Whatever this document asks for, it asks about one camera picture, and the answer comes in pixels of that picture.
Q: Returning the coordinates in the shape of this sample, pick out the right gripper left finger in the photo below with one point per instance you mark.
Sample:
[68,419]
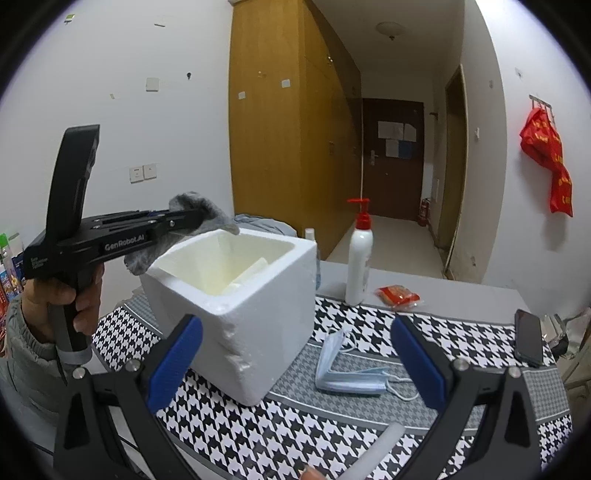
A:
[87,444]

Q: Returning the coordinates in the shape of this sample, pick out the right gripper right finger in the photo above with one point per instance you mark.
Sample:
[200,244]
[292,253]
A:
[506,444]

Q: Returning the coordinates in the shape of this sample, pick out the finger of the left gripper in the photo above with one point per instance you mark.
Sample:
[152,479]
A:
[175,221]
[126,218]

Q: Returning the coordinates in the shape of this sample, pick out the grey sock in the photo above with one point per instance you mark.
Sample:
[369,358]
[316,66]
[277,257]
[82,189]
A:
[211,218]

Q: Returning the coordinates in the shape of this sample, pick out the white foam tube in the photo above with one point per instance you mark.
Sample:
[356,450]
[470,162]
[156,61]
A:
[368,462]

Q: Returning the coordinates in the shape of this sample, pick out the white towel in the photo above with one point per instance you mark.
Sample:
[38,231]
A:
[250,272]

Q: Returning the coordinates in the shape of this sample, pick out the person left hand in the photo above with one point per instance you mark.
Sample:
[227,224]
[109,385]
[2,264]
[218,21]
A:
[39,295]

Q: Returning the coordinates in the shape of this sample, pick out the person right hand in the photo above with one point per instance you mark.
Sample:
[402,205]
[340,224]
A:
[311,473]

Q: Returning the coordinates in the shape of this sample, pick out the grey blue crumpled cloth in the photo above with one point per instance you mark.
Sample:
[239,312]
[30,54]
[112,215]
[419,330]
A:
[263,224]

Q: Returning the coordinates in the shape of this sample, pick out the black smartphone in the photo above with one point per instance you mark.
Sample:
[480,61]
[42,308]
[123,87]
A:
[528,347]

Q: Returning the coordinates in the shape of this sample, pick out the white styrofoam box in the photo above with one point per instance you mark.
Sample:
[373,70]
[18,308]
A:
[254,334]

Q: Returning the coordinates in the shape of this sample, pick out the red snack packet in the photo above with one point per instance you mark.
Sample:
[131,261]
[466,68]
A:
[398,296]

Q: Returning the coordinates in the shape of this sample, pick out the wooden wardrobe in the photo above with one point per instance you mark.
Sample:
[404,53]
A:
[295,118]

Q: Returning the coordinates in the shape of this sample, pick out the houndstooth table runner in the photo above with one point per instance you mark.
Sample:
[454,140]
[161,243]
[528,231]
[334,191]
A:
[338,396]

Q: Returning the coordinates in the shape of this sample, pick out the white red pump bottle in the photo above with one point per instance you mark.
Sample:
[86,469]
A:
[360,250]

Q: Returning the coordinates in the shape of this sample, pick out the red fire extinguisher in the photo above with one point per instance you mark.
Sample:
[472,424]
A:
[423,219]

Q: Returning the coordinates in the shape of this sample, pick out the dark brown entrance door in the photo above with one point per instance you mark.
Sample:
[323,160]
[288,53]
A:
[393,157]

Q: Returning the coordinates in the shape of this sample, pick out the red hanging bags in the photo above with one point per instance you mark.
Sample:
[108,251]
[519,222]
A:
[541,142]

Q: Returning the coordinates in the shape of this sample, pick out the ceiling lamp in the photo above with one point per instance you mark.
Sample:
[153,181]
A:
[391,29]

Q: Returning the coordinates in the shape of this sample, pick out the white wall switches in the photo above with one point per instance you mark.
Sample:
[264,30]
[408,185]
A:
[142,173]

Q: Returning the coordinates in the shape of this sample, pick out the wall hook rack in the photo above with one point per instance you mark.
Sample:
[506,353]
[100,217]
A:
[538,102]

